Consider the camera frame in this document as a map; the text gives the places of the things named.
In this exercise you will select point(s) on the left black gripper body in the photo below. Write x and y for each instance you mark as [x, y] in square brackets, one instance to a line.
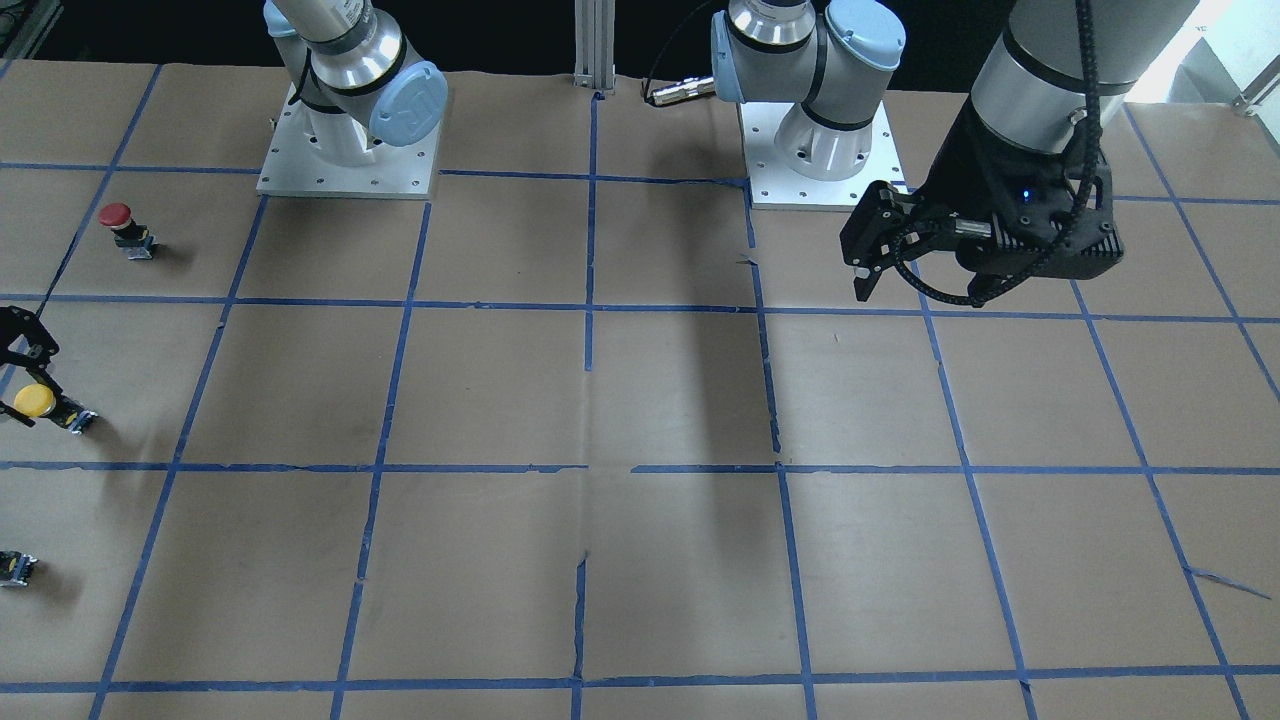
[962, 168]

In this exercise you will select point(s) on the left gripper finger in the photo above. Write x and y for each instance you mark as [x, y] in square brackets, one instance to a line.
[882, 209]

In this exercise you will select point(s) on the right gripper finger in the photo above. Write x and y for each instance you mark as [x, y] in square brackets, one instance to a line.
[12, 413]
[27, 343]

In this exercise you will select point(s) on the yellow push button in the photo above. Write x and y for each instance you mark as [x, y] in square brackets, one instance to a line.
[35, 401]

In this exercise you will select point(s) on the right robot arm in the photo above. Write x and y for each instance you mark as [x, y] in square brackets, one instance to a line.
[359, 92]

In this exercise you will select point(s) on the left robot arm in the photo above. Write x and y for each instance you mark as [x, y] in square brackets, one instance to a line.
[1053, 63]

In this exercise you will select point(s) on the red push button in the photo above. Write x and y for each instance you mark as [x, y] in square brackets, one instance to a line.
[132, 238]

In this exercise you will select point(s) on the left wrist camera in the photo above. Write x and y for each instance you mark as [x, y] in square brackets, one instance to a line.
[1026, 217]

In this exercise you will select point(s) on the aluminium frame post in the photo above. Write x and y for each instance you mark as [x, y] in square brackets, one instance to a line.
[593, 27]

